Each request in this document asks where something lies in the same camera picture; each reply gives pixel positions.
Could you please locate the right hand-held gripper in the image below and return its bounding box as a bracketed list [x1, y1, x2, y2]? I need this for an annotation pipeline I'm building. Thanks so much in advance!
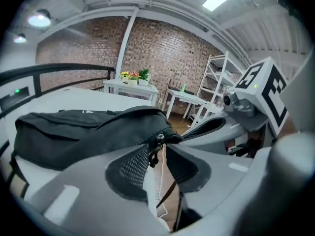
[183, 56, 290, 149]

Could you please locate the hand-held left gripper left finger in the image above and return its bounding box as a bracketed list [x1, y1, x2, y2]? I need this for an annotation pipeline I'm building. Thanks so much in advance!
[28, 143, 174, 236]

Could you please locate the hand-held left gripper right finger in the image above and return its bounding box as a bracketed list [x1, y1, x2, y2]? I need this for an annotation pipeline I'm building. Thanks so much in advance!
[165, 143, 262, 221]

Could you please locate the black fabric bag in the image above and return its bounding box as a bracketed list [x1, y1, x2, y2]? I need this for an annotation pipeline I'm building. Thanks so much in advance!
[9, 106, 185, 209]

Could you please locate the white table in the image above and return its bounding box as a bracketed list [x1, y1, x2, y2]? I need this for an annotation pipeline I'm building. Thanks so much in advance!
[103, 79, 159, 107]
[0, 86, 159, 207]
[165, 88, 208, 119]

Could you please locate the white shelf unit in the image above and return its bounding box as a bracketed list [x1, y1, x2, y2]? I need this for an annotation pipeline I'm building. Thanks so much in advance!
[189, 50, 245, 128]

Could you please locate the black router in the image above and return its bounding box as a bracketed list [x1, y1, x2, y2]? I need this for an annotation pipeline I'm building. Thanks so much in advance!
[168, 80, 182, 92]

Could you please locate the green potted plant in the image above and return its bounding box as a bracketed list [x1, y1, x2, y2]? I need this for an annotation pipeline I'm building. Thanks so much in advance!
[137, 67, 151, 87]

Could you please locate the orange flower pot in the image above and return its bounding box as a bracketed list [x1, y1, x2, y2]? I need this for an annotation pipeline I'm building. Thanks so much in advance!
[127, 71, 141, 87]

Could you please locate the yellow flower pot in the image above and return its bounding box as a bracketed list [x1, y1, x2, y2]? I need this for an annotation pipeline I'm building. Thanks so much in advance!
[119, 70, 130, 84]

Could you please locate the white steel column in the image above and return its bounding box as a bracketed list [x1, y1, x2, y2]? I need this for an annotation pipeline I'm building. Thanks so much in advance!
[115, 8, 139, 76]

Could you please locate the black cabinet with green light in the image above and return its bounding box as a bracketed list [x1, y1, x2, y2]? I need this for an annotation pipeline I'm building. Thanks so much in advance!
[0, 86, 31, 112]

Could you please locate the black metal railing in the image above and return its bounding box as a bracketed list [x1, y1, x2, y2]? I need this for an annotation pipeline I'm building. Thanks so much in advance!
[0, 62, 117, 119]

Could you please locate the round pendant lamp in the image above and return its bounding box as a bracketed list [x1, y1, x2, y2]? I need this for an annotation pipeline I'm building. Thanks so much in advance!
[13, 33, 28, 44]
[26, 8, 53, 29]

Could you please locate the white floor cable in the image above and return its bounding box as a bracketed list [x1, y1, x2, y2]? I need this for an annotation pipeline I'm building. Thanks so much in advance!
[156, 148, 170, 217]

